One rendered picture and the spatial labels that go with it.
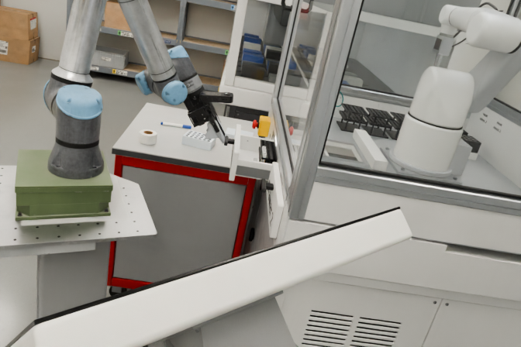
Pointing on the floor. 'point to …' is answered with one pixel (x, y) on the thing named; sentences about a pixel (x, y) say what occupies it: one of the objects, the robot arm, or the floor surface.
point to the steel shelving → (178, 19)
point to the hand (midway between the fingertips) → (224, 137)
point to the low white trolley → (179, 200)
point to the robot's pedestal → (75, 266)
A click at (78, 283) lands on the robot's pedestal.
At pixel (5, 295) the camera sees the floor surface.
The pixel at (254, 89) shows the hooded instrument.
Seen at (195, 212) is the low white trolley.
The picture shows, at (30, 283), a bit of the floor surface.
